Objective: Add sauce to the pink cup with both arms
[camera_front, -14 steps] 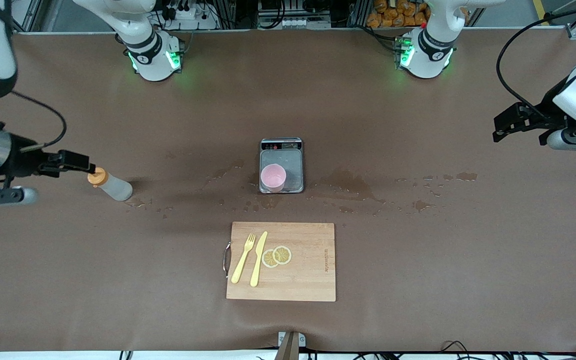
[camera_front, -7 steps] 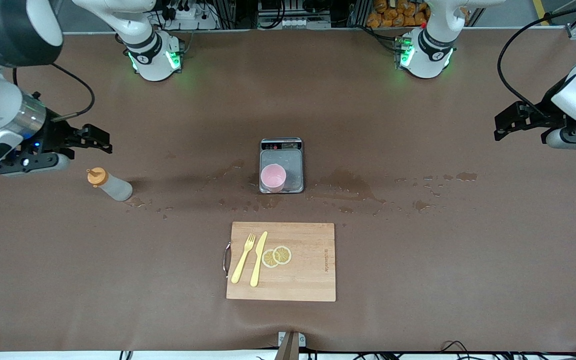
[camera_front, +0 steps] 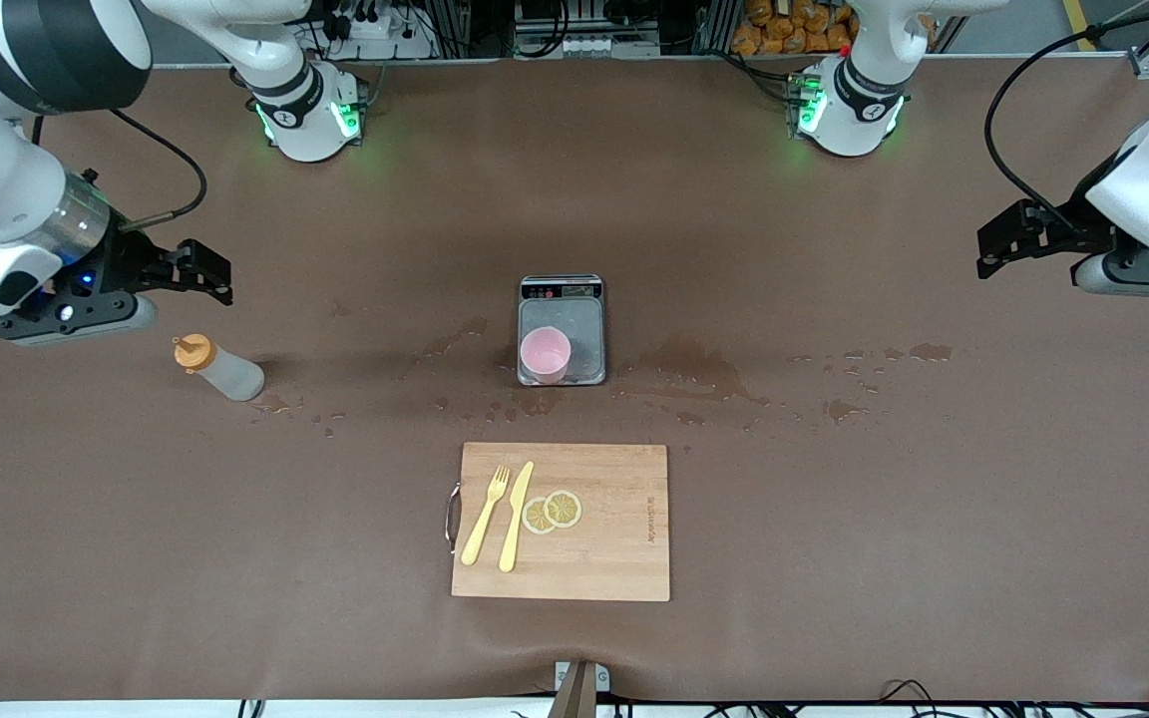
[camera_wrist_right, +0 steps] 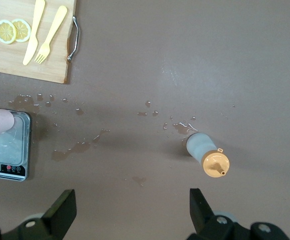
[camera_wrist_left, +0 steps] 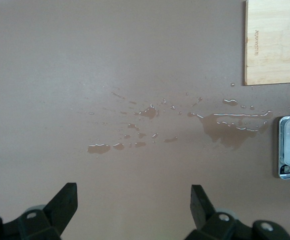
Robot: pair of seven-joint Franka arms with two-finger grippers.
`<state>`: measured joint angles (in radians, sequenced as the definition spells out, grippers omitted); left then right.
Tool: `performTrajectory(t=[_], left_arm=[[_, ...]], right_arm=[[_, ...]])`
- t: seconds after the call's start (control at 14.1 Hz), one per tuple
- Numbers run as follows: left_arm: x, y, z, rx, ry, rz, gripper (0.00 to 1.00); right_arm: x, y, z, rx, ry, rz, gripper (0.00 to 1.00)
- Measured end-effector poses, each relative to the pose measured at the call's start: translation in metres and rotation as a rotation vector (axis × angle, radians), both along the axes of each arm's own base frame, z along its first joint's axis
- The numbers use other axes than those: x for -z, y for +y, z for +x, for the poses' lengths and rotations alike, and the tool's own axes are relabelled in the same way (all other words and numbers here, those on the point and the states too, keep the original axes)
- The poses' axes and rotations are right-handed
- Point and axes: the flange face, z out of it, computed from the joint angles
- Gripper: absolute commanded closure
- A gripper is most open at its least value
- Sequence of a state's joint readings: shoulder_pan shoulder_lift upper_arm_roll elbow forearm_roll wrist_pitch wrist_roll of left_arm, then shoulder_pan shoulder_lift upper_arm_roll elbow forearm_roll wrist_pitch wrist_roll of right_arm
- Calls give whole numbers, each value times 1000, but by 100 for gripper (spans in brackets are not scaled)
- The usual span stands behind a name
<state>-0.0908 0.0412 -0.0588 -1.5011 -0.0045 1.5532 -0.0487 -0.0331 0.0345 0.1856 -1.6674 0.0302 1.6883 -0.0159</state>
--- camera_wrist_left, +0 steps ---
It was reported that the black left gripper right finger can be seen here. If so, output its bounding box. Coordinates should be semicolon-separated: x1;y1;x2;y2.
184;184;290;240

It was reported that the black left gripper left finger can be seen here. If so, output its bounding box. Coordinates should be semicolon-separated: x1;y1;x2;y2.
0;182;78;240

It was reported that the brown table cover mat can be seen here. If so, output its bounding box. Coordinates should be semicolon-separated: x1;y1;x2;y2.
0;0;290;240

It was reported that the wooden cutting board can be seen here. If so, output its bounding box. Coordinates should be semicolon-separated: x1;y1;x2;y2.
244;0;290;86

